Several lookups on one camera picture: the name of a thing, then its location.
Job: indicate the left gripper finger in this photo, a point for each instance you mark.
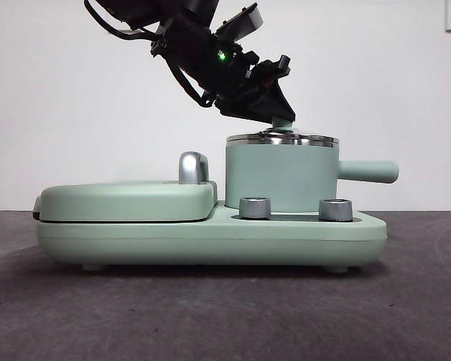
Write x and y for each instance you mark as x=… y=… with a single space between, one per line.
x=280 y=101
x=248 y=107

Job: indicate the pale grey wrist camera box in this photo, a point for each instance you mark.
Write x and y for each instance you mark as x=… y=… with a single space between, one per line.
x=244 y=20

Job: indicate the glass lid with green knob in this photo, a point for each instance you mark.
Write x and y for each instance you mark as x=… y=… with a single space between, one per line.
x=282 y=140

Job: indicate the mint green breakfast machine base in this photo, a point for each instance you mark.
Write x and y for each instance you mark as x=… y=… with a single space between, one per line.
x=210 y=240

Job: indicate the silver control knob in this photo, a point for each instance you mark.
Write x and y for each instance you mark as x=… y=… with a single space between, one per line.
x=255 y=207
x=335 y=210

